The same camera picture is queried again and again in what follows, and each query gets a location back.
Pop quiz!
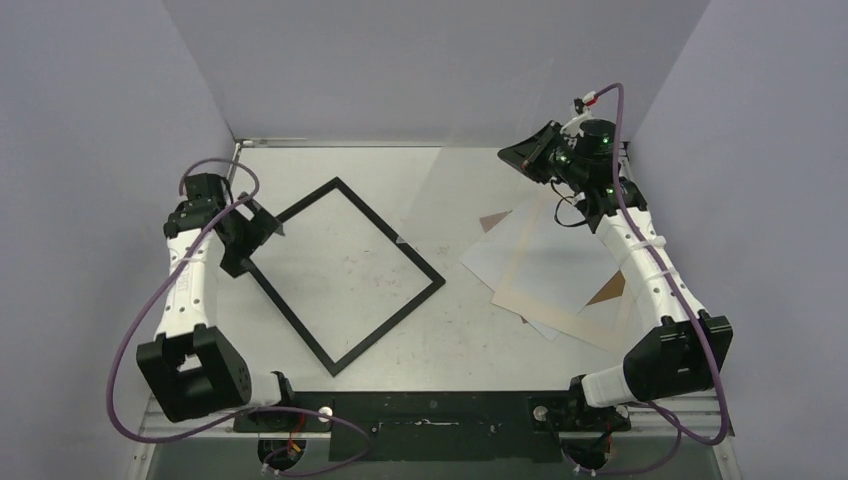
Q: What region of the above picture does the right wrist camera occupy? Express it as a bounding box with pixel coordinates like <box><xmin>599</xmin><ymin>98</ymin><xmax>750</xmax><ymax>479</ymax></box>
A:
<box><xmin>572</xmin><ymin>91</ymin><xmax>597</xmax><ymax>121</ymax></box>

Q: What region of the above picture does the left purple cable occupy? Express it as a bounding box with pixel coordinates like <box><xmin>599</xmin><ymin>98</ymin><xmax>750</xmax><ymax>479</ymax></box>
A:
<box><xmin>105</xmin><ymin>157</ymin><xmax>372</xmax><ymax>478</ymax></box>

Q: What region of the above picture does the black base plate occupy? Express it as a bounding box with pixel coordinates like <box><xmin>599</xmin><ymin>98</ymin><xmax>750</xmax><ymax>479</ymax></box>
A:
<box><xmin>233</xmin><ymin>390</ymin><xmax>631</xmax><ymax>463</ymax></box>

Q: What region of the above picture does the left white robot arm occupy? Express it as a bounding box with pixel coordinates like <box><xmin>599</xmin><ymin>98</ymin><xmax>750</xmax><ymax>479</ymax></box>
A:
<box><xmin>136</xmin><ymin>173</ymin><xmax>299</xmax><ymax>431</ymax></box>

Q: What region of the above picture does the cream mat board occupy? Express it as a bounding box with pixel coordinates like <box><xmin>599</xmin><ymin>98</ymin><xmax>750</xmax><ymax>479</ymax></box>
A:
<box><xmin>492</xmin><ymin>192</ymin><xmax>638</xmax><ymax>352</ymax></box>

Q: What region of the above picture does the black picture frame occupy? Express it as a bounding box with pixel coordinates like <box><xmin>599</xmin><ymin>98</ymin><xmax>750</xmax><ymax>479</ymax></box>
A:
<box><xmin>244</xmin><ymin>177</ymin><xmax>446</xmax><ymax>377</ymax></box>

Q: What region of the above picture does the brown cardboard backing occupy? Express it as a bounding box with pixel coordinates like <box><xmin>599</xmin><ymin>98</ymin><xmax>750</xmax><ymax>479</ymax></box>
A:
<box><xmin>478</xmin><ymin>210</ymin><xmax>627</xmax><ymax>326</ymax></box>

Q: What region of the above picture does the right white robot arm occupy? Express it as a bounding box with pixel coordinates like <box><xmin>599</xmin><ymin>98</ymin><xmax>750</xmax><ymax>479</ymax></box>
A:
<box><xmin>497</xmin><ymin>119</ymin><xmax>733</xmax><ymax>429</ymax></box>

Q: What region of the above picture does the aluminium front rail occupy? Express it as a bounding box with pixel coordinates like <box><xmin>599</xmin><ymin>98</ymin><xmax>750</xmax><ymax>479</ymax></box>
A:
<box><xmin>140</xmin><ymin>390</ymin><xmax>721</xmax><ymax>438</ymax></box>

